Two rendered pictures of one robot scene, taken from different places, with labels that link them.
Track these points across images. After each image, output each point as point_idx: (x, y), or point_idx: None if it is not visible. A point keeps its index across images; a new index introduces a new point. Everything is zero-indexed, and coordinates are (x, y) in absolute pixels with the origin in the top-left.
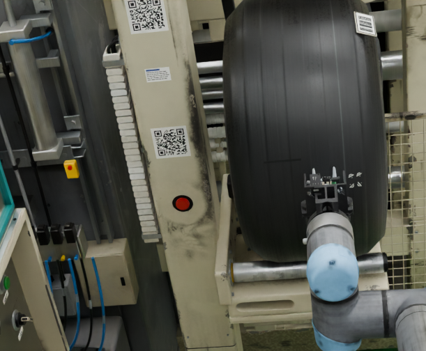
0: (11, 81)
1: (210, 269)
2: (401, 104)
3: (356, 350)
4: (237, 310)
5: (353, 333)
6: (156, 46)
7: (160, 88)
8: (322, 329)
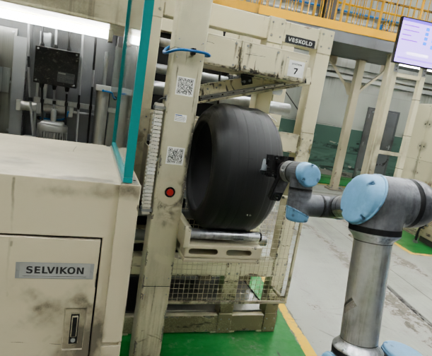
0: (80, 123)
1: (171, 234)
2: None
3: (188, 333)
4: (189, 253)
5: (310, 209)
6: (184, 103)
7: (179, 125)
8: (296, 206)
